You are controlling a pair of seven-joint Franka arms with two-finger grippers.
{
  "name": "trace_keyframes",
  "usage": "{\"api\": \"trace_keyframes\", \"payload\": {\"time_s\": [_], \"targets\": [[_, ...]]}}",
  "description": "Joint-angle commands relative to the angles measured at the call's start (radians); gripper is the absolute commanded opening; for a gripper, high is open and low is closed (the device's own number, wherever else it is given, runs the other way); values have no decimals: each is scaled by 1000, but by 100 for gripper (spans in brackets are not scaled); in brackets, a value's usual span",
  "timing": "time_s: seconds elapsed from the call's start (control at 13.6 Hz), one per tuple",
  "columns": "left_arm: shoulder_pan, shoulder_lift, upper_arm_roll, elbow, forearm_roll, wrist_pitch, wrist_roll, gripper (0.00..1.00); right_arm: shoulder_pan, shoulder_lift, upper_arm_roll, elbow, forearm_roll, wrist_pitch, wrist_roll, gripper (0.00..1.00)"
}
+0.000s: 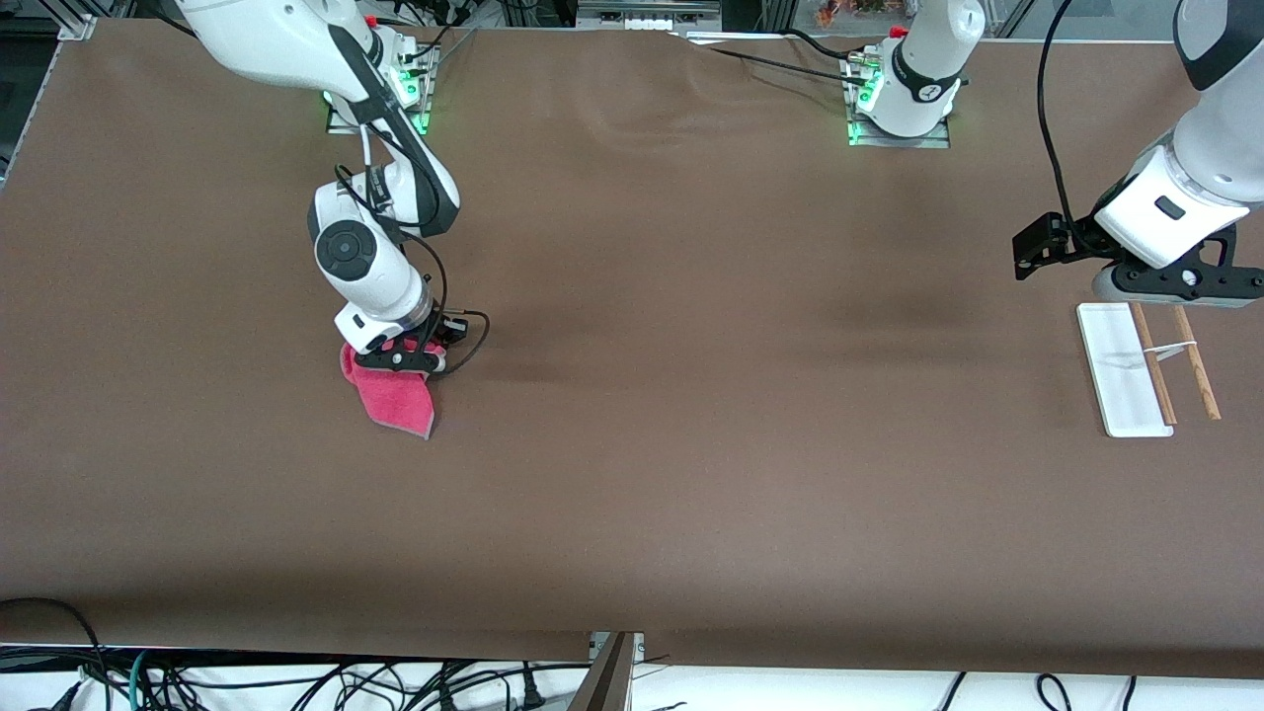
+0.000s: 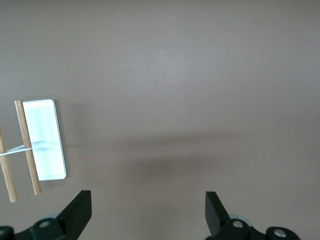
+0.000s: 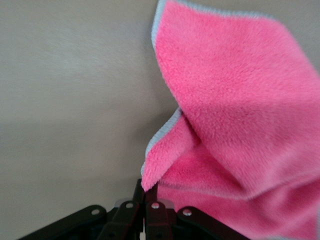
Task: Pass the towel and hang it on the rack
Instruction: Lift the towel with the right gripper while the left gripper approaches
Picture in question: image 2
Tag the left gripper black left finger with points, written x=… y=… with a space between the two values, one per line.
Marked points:
x=76 y=216

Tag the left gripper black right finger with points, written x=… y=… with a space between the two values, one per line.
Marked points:
x=216 y=217

